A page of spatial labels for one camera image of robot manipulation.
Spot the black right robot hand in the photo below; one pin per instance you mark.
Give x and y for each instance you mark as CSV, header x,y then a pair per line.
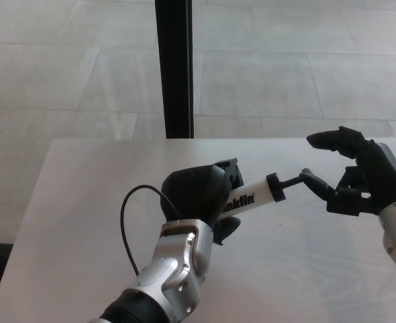
x,y
383,178

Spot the white Franklin hand air pump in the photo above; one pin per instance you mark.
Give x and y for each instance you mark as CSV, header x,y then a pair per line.
x,y
257,193

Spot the black vertical metal post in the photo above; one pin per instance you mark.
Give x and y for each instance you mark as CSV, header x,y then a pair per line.
x,y
174,67

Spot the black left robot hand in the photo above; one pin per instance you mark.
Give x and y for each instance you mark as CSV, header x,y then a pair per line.
x,y
194,191

